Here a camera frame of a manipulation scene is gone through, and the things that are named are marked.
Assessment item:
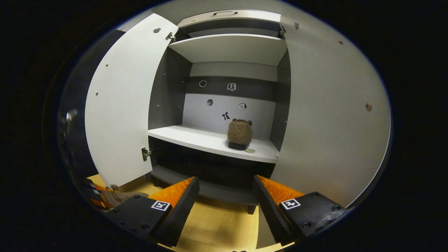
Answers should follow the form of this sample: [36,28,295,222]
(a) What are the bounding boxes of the white cabinet shelf board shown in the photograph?
[168,34,288,67]

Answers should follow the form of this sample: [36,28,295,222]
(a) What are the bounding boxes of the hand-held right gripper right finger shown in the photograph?
[253,175,349,246]

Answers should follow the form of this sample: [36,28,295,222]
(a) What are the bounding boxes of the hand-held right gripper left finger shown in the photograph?
[105,176,200,247]

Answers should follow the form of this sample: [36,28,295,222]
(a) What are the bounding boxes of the white and grey shoe cabinet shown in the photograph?
[147,9,292,215]

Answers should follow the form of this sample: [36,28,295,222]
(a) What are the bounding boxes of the white cabinet door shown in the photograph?
[85,13,179,187]
[269,8,392,208]

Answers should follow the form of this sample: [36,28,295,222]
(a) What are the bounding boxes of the beige cabinet drawer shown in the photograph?
[177,9,282,29]

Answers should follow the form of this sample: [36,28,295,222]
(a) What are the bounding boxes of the brown fuzzy shoe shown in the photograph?
[101,185,150,210]
[227,119,253,151]

